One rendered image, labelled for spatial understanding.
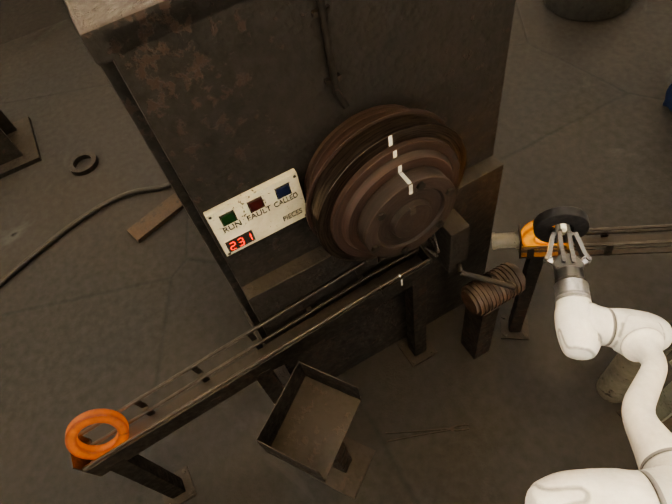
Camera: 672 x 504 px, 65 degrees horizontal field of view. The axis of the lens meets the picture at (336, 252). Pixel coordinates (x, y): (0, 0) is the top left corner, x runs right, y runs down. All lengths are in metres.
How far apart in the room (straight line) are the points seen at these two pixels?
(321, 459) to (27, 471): 1.53
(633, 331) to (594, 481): 0.57
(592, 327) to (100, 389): 2.14
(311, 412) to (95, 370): 1.39
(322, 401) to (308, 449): 0.15
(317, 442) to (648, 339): 0.96
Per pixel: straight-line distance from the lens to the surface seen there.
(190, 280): 2.86
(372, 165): 1.28
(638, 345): 1.52
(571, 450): 2.36
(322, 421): 1.72
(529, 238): 1.90
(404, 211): 1.35
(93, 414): 1.84
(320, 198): 1.33
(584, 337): 1.47
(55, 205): 3.66
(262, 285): 1.64
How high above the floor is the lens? 2.22
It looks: 55 degrees down
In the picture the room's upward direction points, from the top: 14 degrees counter-clockwise
